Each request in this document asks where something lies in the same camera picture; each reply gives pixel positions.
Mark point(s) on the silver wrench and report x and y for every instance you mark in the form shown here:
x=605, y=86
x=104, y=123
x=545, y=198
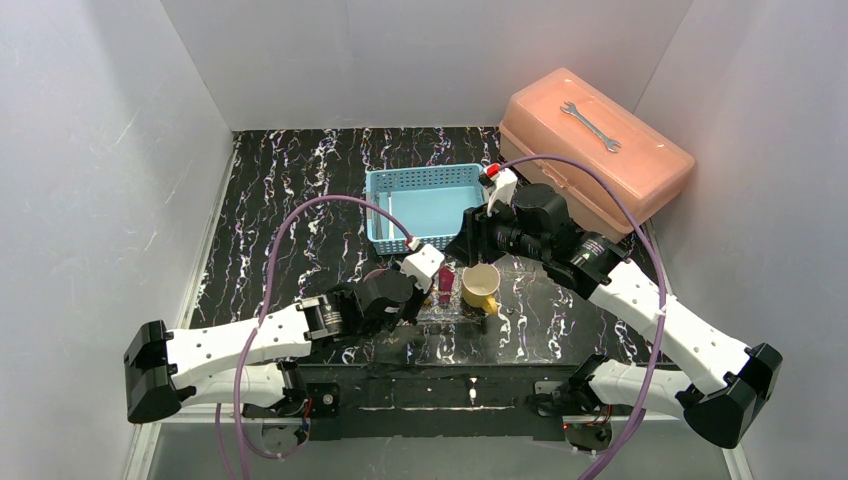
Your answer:
x=610, y=144

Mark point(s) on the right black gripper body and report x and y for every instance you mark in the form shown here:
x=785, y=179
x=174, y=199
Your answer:
x=475, y=232

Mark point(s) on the yellow mug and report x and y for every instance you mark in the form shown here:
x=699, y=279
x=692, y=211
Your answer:
x=480, y=285

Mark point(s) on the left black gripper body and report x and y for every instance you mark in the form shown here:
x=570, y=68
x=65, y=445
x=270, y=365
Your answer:
x=419, y=299

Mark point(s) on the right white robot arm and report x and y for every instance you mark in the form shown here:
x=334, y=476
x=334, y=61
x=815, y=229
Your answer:
x=719, y=384

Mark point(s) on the pink toothpaste tube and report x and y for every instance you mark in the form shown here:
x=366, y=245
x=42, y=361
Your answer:
x=446, y=280

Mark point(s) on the aluminium rail frame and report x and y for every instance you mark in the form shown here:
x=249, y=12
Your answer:
x=200, y=442

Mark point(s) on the blue plastic basket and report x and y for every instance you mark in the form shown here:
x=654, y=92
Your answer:
x=429, y=201

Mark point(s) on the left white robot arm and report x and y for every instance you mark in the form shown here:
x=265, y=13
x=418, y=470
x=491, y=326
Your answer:
x=252, y=362

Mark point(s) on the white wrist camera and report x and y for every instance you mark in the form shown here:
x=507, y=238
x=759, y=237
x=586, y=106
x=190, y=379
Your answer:
x=423, y=266
x=499, y=183

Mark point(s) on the clear glass tray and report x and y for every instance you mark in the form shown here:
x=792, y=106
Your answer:
x=468, y=314

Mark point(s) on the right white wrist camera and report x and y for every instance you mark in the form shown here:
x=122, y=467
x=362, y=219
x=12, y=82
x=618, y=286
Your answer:
x=499, y=183

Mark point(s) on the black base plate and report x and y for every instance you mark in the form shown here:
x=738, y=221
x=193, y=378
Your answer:
x=428, y=401

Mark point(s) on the pink plastic toolbox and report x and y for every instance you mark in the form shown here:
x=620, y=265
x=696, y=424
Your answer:
x=600, y=187

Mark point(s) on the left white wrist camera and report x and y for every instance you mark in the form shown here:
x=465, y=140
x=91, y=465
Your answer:
x=423, y=266

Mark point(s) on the white toothbrush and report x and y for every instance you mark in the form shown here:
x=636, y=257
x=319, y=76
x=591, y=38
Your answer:
x=395, y=230

